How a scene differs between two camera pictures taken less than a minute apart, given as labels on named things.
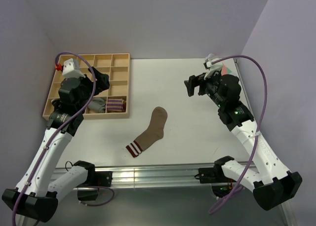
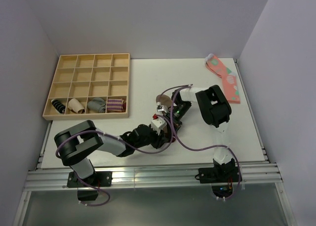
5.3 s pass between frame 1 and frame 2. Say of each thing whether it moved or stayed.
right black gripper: moved
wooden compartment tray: stayed
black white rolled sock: stayed
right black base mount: stayed
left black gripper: moved
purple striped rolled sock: stayed
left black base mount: stayed
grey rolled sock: stayed
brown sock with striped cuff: moved
